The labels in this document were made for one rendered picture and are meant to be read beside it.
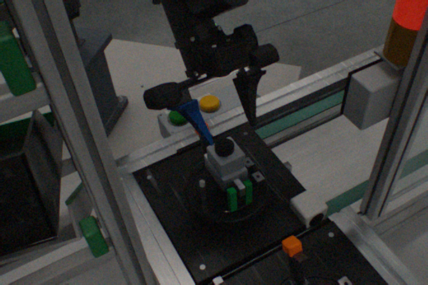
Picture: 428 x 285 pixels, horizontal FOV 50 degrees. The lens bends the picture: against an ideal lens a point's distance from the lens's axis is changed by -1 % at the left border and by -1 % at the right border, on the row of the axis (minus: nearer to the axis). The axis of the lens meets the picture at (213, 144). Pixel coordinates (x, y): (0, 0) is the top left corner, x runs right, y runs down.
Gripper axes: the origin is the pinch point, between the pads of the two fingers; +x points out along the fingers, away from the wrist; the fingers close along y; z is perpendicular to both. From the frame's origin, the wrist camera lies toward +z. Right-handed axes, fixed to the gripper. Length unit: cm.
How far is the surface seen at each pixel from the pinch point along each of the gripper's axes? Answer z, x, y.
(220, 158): -4.7, 6.9, -1.3
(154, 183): -19.4, 10.0, -9.6
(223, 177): -5.4, 10.2, -1.7
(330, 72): -26.1, 5.9, 35.8
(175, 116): -29.4, 1.9, 0.9
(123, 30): -230, -32, 42
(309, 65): -159, 23, 115
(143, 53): -65, -12, 8
